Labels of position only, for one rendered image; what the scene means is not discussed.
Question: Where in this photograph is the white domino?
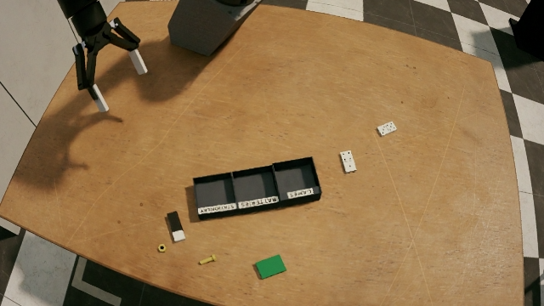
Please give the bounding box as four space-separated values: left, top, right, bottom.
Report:
340 150 356 173
377 122 397 137

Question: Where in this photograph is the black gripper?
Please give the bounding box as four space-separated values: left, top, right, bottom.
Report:
71 1 147 112

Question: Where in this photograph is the black rack of three bins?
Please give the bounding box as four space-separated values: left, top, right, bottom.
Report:
193 156 322 220

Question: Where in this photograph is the yellow bolt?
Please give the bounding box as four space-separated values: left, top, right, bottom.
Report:
200 254 217 264

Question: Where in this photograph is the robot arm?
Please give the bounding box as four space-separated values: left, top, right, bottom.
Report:
57 0 254 19

